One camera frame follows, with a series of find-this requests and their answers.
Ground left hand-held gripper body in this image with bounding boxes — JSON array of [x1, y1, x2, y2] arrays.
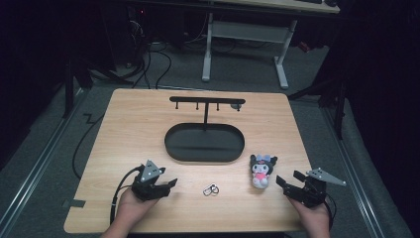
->
[[131, 160, 171, 202]]

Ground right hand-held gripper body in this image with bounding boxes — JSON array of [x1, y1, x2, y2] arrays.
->
[[286, 167, 347, 209]]

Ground person's right hand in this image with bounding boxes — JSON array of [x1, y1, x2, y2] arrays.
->
[[287, 196, 331, 238]]

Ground person's left hand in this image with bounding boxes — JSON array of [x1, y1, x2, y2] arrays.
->
[[116, 188, 160, 226]]

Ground black key rack with tray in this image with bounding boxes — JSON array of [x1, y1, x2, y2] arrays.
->
[[163, 95, 247, 164]]

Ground grey tape patch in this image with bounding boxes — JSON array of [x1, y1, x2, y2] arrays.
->
[[60, 198, 87, 209]]

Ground black metal stand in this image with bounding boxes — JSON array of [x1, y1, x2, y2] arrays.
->
[[286, 70, 352, 141], [61, 58, 95, 120]]

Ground white-legged wooden desk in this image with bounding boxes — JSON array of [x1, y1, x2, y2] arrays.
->
[[194, 0, 341, 90]]

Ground plush doll keychain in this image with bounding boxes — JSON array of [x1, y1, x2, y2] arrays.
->
[[250, 154, 278, 190]]

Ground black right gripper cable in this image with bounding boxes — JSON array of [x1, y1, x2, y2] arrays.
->
[[323, 192, 338, 231]]

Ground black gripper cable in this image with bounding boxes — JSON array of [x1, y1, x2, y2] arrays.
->
[[109, 165, 146, 226], [323, 192, 338, 231]]

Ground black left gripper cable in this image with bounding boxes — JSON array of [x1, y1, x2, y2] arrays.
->
[[109, 165, 146, 226]]

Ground silver carabiner key ring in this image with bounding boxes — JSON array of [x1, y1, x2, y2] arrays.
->
[[202, 182, 220, 197]]

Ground black floor cable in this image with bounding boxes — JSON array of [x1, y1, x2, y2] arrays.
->
[[71, 113, 106, 180]]

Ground bundle of black cables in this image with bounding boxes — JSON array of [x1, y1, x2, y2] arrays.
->
[[88, 13, 174, 90]]

